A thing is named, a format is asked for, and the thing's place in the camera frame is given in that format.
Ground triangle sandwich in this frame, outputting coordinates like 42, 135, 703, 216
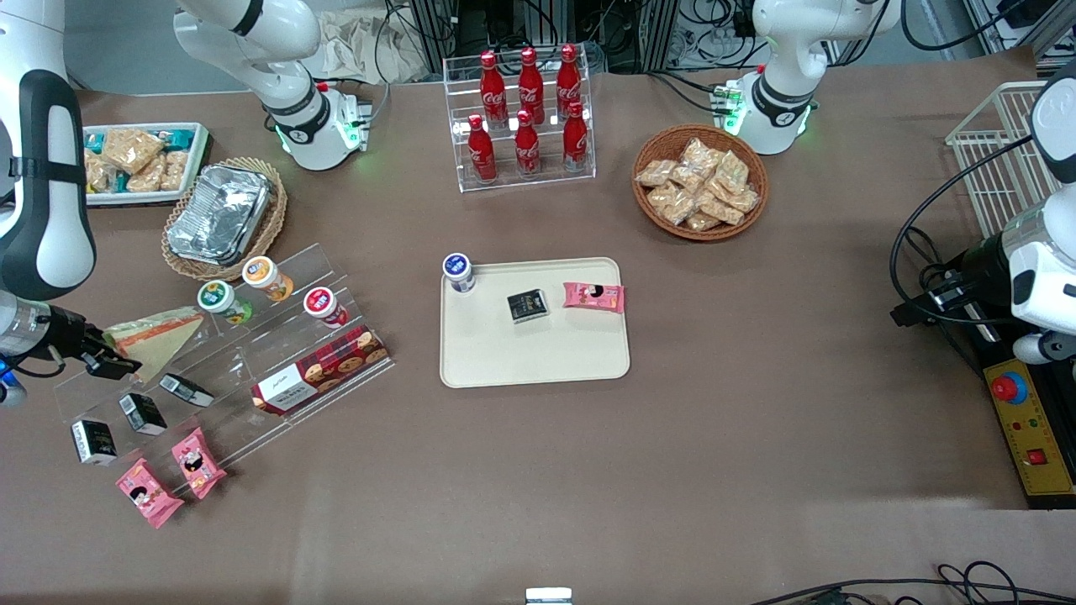
103, 307, 205, 384

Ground crumpled beige cloth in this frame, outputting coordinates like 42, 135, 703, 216
319, 10, 430, 85

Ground red cola bottle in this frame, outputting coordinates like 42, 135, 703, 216
467, 114, 497, 183
518, 47, 546, 125
480, 50, 508, 129
556, 44, 583, 118
514, 109, 541, 177
562, 102, 588, 172

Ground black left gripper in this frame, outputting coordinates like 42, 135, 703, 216
889, 234, 1021, 329

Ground blue lid yogurt cup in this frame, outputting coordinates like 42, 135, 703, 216
442, 253, 477, 295

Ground red lid cup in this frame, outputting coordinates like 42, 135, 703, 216
303, 287, 350, 329

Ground red tartan cookie box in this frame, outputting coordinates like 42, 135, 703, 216
251, 326, 390, 417

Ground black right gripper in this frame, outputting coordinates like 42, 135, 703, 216
34, 306, 143, 381

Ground orange lid cup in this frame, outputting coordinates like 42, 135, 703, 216
242, 255, 295, 303

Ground clear acrylic bottle rack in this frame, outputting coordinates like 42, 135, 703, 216
443, 50, 597, 194

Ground pink snack pack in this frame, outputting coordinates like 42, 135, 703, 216
171, 427, 228, 502
562, 281, 626, 314
115, 458, 185, 530

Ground small black box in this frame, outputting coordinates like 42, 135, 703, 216
159, 373, 215, 409
71, 419, 119, 466
507, 287, 550, 324
119, 392, 168, 437

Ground oval wicker basket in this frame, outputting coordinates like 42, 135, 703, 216
161, 157, 288, 282

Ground cream plastic tray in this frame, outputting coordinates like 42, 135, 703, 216
439, 257, 631, 389

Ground yellow emergency stop box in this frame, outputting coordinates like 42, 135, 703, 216
958, 324, 1076, 511

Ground metal equipment rack with cables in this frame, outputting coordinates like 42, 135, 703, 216
387, 0, 762, 75

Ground white wire basket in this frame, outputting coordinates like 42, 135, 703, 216
946, 81, 1064, 240

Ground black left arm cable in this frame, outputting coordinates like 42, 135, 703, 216
889, 134, 1036, 330

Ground round wicker basket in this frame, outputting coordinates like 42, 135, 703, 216
632, 124, 769, 243

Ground black floor cable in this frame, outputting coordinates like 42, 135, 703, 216
748, 561, 1076, 605

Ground green lid cup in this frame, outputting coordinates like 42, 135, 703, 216
198, 281, 254, 327

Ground clear acrylic step display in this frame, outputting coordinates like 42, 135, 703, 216
53, 243, 396, 497

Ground stacked aluminium foil trays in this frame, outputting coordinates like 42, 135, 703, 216
166, 164, 274, 267

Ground white rectangular snack tray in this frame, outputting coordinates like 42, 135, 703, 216
82, 123, 211, 208

